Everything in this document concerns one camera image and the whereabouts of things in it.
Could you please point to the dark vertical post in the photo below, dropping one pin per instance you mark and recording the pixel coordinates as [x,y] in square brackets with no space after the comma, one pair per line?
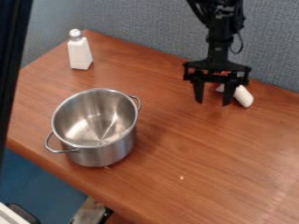
[14,15]

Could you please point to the white salt shaker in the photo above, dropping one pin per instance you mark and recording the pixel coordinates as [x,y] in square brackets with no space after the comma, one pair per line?
[80,56]

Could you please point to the red and white toy mushroom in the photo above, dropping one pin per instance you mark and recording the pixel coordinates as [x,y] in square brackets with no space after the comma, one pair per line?
[241,95]

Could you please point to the grey table leg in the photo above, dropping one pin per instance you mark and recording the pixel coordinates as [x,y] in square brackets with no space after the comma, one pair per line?
[90,213]

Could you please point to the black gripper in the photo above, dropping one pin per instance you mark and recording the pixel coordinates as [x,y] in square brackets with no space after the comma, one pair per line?
[202,71]

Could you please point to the stainless steel pot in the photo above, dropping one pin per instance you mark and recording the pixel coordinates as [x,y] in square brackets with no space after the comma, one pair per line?
[93,127]

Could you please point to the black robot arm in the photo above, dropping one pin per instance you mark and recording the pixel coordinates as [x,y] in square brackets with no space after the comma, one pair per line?
[222,18]

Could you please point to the white and black floor object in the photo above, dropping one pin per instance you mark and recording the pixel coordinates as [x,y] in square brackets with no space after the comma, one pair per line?
[13,214]

